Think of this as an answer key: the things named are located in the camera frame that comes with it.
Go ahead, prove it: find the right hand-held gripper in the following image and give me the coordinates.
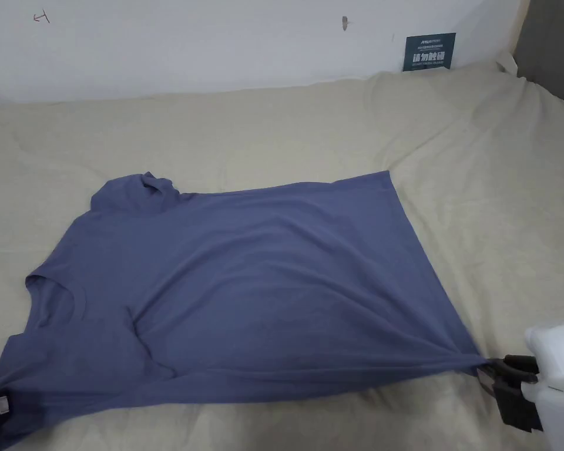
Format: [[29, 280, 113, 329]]
[[474, 320, 564, 451]]

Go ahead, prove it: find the blue t-shirt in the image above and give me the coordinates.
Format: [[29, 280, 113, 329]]
[[0, 170, 494, 451]]

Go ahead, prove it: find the dark teal sign card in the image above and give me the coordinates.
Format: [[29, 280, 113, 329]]
[[402, 32, 457, 73]]

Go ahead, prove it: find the grey padded headboard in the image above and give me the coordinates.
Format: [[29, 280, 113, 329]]
[[516, 0, 564, 113]]

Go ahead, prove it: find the bed with beige sheet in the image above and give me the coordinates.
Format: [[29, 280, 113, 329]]
[[0, 60, 564, 451]]

